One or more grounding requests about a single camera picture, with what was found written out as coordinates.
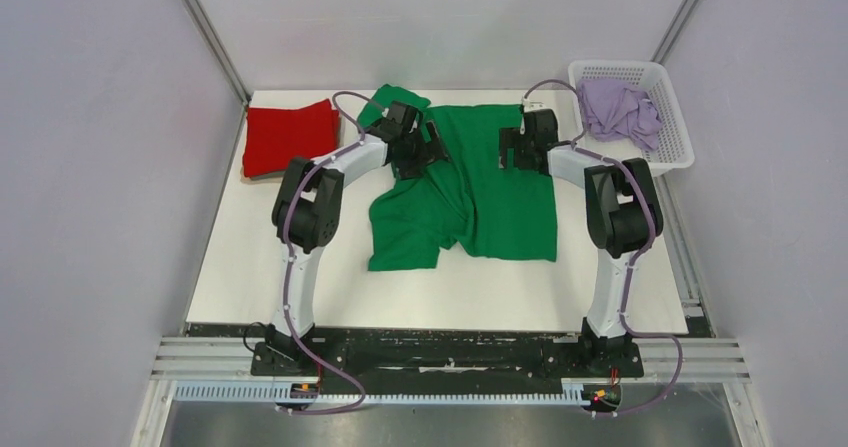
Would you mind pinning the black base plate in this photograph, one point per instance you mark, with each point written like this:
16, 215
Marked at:
410, 361

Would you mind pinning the crumpled purple t-shirt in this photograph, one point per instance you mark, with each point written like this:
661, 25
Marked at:
615, 110

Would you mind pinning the white plastic basket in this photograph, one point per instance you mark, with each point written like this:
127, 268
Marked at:
675, 150

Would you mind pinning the right aluminium corner post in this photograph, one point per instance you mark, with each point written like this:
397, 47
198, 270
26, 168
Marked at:
674, 31

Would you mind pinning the left aluminium corner post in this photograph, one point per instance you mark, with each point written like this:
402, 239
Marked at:
216, 46

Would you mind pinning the green t-shirt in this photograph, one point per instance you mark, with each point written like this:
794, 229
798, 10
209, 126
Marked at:
467, 200

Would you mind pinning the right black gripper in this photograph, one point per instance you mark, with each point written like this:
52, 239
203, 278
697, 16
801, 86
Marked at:
513, 138

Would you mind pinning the white slotted cable duct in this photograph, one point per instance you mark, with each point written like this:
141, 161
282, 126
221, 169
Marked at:
279, 392

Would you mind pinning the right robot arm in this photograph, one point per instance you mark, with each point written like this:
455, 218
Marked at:
622, 215

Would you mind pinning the aluminium corner post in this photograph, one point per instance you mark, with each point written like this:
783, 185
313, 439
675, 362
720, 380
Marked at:
216, 46
674, 31

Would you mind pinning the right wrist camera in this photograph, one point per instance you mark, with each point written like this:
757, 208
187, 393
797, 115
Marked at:
528, 106

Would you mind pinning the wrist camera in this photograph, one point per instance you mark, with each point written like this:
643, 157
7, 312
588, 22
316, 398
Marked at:
401, 118
528, 106

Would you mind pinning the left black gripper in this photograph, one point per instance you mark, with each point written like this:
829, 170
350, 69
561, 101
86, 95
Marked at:
408, 170

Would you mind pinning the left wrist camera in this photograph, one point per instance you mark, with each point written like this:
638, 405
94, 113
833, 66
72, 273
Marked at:
401, 118

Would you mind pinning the folded red t-shirt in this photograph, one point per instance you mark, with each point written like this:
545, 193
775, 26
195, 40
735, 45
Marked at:
275, 136

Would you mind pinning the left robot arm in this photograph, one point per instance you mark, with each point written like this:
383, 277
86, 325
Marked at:
306, 212

